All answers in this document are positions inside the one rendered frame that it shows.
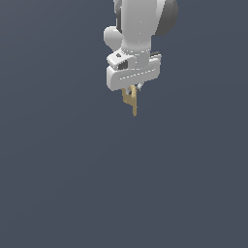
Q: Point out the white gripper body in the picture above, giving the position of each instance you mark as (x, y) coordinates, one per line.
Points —
(134, 72)

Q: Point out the tan wooden object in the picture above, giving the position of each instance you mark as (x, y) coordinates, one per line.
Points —
(132, 100)

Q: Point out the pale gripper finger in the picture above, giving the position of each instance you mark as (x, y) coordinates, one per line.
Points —
(128, 91)
(139, 86)

